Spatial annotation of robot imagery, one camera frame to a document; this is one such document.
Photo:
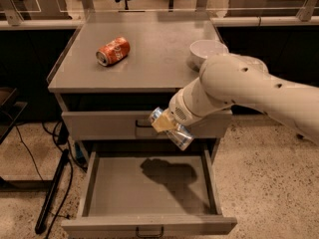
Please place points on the black upper drawer handle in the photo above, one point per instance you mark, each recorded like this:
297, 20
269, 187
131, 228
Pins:
146, 123

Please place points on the black middle drawer handle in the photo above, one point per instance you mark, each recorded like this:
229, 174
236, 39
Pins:
149, 234

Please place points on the black floor bar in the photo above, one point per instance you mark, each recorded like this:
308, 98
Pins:
41, 222

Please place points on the closed upper grey drawer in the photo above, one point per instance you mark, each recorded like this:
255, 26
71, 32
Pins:
122, 125

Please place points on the orange soda can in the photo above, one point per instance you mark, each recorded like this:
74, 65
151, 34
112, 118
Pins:
113, 52

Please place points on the silver blue redbull can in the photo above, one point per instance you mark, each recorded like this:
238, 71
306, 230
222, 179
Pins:
180, 136

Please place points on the grey drawer cabinet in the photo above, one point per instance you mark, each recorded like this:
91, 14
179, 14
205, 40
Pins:
157, 66

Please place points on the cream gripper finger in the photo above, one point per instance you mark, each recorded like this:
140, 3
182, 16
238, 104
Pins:
164, 122

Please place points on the white ceramic bowl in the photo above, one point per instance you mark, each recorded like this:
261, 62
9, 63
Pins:
202, 49

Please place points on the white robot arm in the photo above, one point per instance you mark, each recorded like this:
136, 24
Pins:
226, 80

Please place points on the black drawer handle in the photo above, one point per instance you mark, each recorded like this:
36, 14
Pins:
149, 234
146, 123

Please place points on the open middle grey drawer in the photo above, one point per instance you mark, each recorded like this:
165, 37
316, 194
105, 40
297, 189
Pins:
148, 190

